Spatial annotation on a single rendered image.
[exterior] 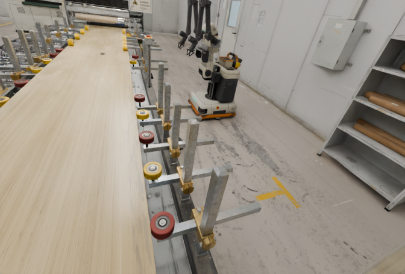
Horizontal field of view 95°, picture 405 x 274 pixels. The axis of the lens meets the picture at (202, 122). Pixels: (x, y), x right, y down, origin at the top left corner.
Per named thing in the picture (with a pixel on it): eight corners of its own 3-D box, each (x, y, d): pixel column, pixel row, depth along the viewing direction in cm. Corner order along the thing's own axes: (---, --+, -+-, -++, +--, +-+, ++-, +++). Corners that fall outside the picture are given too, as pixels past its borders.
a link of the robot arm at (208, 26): (212, -3, 211) (208, -3, 219) (201, -2, 207) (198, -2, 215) (213, 40, 236) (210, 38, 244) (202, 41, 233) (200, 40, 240)
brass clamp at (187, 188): (186, 171, 97) (187, 164, 95) (194, 193, 87) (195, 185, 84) (175, 173, 95) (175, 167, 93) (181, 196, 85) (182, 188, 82)
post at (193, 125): (185, 196, 97) (196, 117, 72) (188, 202, 94) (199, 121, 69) (179, 197, 95) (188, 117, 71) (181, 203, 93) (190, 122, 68)
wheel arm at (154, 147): (211, 141, 123) (213, 137, 121) (213, 145, 120) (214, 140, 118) (143, 150, 107) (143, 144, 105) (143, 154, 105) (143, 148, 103)
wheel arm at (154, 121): (199, 120, 141) (200, 115, 139) (201, 122, 139) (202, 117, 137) (139, 124, 126) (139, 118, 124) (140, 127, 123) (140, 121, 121)
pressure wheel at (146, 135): (143, 156, 101) (143, 140, 95) (137, 149, 106) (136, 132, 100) (156, 152, 106) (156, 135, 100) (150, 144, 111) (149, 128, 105)
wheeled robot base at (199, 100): (219, 100, 365) (222, 89, 352) (235, 117, 316) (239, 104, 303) (187, 102, 340) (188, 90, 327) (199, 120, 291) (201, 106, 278)
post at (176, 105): (175, 168, 119) (179, 100, 94) (176, 172, 116) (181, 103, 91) (169, 169, 117) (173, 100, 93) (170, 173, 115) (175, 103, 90)
